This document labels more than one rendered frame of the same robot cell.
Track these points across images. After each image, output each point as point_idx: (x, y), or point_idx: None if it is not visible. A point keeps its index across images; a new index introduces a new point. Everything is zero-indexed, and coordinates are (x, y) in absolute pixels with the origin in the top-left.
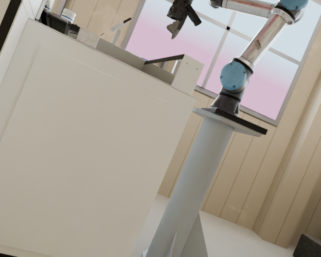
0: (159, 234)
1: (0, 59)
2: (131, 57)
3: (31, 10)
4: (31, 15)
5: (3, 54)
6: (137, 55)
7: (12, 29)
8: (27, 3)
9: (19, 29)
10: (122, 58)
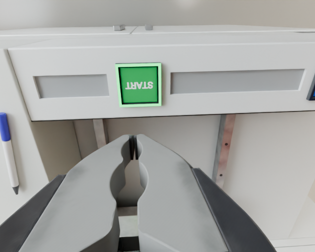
0: None
1: (307, 200)
2: (50, 161)
3: (290, 245)
4: (277, 244)
5: (306, 203)
6: (9, 156)
7: None
8: None
9: (300, 222)
10: (62, 170)
